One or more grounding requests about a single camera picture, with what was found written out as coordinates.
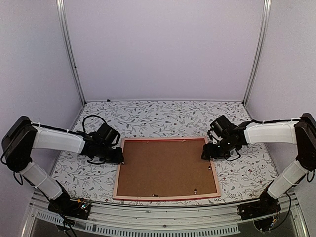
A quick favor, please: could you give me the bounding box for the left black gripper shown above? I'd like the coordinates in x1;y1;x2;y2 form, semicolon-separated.
97;144;124;164

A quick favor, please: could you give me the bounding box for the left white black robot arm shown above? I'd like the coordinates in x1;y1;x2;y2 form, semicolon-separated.
1;116;124;214

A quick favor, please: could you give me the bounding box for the aluminium corner post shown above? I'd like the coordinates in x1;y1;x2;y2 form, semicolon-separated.
56;0;86;106
242;0;272;107

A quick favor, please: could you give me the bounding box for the left aluminium corner post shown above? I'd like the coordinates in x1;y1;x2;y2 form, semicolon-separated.
56;0;86;106

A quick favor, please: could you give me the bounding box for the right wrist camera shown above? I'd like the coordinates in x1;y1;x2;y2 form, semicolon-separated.
207;129;218;144

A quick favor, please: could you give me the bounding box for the brown cardboard backing board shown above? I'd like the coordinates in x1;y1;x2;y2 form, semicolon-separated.
116;139;218;197

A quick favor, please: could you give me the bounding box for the right aluminium corner post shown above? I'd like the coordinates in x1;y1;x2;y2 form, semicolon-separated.
242;0;272;107

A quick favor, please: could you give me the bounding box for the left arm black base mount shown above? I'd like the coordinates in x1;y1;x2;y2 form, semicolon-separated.
48;188;91;220

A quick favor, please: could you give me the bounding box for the floral patterned table cover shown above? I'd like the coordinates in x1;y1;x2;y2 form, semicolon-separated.
52;101;277;206

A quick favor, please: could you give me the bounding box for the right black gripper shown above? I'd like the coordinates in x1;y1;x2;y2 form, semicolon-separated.
201;136;237;160

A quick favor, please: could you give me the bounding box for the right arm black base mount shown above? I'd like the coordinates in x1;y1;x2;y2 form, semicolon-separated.
237;190;281;220

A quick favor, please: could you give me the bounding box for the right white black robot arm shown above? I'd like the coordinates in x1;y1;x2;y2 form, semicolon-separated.
201;113;316;215

